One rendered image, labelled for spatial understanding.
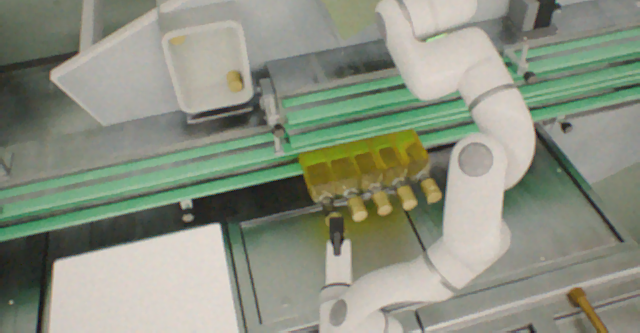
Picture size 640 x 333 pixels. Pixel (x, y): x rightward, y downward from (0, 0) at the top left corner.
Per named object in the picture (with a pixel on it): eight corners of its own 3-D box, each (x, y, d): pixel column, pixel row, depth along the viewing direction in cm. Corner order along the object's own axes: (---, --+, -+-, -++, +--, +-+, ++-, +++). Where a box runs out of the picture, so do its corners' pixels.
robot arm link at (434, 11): (444, -9, 109) (485, 30, 98) (383, 14, 108) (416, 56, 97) (441, -55, 102) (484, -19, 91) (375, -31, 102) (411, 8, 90)
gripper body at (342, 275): (357, 311, 111) (355, 264, 119) (358, 285, 103) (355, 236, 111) (320, 312, 111) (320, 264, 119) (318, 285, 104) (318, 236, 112)
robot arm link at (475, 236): (408, 213, 101) (376, 211, 88) (497, 133, 95) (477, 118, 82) (467, 286, 94) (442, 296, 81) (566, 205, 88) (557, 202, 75)
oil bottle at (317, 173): (293, 146, 141) (314, 209, 127) (291, 130, 137) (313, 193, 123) (315, 141, 142) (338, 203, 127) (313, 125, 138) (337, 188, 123)
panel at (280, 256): (52, 264, 134) (41, 402, 111) (48, 257, 132) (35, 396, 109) (401, 183, 147) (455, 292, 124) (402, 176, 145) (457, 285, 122)
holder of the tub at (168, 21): (184, 108, 140) (187, 128, 135) (157, 13, 121) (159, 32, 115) (250, 94, 143) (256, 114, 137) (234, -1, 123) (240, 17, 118)
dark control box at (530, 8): (505, 15, 146) (521, 32, 140) (511, -12, 140) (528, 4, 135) (533, 10, 147) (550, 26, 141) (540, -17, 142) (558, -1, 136)
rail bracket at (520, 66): (495, 54, 137) (523, 86, 128) (501, 28, 132) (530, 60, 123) (510, 51, 138) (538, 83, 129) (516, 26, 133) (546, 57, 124)
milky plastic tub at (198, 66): (179, 93, 136) (182, 115, 130) (156, 13, 120) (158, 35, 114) (248, 79, 139) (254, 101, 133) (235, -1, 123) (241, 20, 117)
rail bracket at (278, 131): (266, 133, 135) (277, 169, 126) (258, 78, 123) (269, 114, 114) (278, 130, 135) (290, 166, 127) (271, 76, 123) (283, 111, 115)
